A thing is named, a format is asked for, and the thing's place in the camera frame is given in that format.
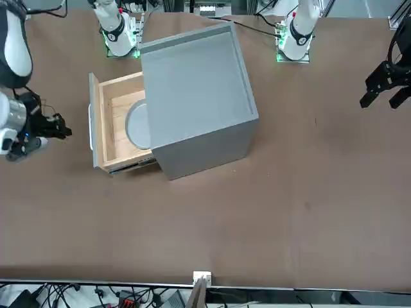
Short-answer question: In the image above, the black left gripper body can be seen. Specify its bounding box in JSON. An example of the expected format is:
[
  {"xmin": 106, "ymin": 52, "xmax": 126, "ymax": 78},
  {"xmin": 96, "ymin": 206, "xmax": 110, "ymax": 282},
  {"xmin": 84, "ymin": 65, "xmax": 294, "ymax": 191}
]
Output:
[{"xmin": 387, "ymin": 22, "xmax": 411, "ymax": 88}]

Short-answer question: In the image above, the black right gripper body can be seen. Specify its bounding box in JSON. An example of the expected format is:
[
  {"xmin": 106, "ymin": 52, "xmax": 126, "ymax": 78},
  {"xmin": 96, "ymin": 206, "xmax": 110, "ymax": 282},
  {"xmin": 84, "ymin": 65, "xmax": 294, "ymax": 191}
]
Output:
[{"xmin": 5, "ymin": 92, "xmax": 51, "ymax": 162}]

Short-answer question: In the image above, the gray-fronted wooden drawer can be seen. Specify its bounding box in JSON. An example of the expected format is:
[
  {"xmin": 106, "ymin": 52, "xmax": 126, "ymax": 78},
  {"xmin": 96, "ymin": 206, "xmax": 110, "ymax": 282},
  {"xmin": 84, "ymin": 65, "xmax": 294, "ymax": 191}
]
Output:
[{"xmin": 88, "ymin": 72, "xmax": 158, "ymax": 175}]

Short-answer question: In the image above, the pale gray-white plate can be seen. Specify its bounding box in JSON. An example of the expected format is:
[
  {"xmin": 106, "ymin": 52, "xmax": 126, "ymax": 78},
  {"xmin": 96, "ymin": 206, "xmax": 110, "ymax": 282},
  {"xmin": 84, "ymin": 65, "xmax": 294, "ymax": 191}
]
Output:
[{"xmin": 125, "ymin": 99, "xmax": 152, "ymax": 150}]

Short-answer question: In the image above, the aluminium profile bar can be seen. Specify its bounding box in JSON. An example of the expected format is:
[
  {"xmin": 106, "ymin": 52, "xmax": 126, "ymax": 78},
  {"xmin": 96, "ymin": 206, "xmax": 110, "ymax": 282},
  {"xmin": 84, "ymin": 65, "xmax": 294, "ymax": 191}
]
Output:
[{"xmin": 387, "ymin": 0, "xmax": 411, "ymax": 31}]

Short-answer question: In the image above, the gray cabinet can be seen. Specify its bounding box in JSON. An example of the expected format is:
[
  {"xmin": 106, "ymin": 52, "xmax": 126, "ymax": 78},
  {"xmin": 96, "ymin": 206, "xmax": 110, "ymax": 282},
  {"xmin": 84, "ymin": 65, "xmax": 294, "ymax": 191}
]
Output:
[{"xmin": 137, "ymin": 22, "xmax": 260, "ymax": 181}]

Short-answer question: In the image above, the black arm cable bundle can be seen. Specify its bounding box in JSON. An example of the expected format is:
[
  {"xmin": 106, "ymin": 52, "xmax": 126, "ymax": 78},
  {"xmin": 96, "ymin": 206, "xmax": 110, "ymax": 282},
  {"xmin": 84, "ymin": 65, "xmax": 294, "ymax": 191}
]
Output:
[{"xmin": 24, "ymin": 0, "xmax": 69, "ymax": 19}]

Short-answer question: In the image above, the black base cable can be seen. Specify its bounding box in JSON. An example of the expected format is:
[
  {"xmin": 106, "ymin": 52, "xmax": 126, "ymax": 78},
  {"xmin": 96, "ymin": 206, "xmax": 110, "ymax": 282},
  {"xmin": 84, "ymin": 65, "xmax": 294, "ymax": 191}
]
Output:
[{"xmin": 229, "ymin": 19, "xmax": 279, "ymax": 35}]

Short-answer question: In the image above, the aluminium frame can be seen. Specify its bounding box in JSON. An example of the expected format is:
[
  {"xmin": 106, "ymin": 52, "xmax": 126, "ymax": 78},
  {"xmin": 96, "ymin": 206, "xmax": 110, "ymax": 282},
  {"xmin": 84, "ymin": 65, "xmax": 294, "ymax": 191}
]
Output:
[{"xmin": 146, "ymin": 0, "xmax": 258, "ymax": 15}]

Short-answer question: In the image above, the aluminium camera post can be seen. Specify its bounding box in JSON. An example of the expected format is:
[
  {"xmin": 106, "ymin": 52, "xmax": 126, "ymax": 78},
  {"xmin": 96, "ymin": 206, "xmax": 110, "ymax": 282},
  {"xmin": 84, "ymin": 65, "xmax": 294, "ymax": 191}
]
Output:
[{"xmin": 187, "ymin": 271, "xmax": 213, "ymax": 308}]

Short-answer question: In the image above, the aluminium table edge rail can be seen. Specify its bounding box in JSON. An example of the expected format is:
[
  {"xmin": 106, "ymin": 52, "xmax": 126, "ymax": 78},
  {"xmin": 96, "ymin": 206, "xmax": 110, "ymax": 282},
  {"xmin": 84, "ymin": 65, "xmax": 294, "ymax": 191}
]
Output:
[{"xmin": 0, "ymin": 279, "xmax": 411, "ymax": 295}]

